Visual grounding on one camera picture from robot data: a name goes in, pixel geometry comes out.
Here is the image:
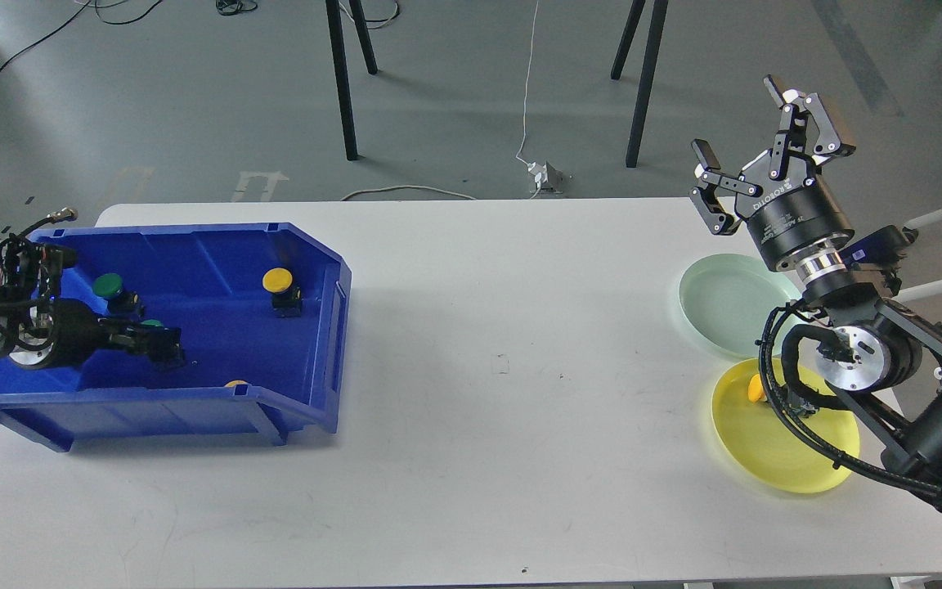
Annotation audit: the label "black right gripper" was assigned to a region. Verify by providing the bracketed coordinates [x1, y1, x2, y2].
[689, 74, 856, 272]

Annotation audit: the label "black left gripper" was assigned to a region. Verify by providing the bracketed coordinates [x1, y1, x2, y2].
[10, 298, 186, 371]

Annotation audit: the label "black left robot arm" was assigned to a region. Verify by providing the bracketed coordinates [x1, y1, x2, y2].
[0, 206, 186, 371]

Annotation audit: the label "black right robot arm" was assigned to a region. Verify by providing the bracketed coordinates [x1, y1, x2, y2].
[690, 75, 942, 512]

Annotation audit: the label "pale green plate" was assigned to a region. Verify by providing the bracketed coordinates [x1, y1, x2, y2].
[675, 253, 801, 359]

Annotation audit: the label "yellow push button back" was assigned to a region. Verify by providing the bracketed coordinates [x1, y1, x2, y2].
[262, 266, 303, 318]

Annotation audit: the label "yellow plate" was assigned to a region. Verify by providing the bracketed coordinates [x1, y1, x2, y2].
[709, 359, 852, 495]

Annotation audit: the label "blue plastic bin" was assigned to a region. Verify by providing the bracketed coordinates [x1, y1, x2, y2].
[0, 223, 352, 452]

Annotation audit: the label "black tripod legs right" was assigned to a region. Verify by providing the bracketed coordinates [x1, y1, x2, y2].
[609, 1, 670, 169]

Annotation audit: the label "black tripod legs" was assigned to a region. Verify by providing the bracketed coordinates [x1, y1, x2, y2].
[609, 1, 670, 169]
[324, 0, 379, 162]

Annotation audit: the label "white power adapter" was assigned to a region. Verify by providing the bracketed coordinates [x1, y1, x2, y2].
[526, 161, 568, 199]

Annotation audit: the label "black tripod legs left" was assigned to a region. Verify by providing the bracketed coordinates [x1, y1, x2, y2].
[324, 0, 379, 162]

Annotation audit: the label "white cable on floor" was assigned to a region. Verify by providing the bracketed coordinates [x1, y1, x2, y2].
[339, 0, 541, 202]

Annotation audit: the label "black floor cable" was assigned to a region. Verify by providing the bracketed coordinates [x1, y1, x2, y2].
[0, 0, 259, 130]

